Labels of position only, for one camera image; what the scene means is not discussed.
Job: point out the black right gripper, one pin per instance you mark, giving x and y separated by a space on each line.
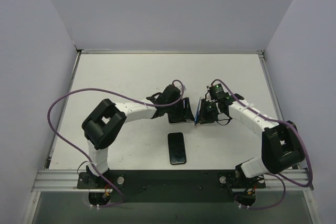
205 112

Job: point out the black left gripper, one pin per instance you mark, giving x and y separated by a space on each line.
179 111

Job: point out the black phone with blue back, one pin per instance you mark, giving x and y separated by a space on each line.
197 114

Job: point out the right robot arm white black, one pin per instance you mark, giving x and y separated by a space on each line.
280 146

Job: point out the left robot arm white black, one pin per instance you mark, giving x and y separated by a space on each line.
104 123

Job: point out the black phone in clear case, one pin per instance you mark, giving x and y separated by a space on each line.
175 119

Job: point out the black phone near base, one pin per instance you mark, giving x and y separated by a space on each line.
176 145

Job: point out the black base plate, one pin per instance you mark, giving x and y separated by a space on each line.
180 186

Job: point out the aluminium front rail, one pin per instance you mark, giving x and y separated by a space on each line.
66 181

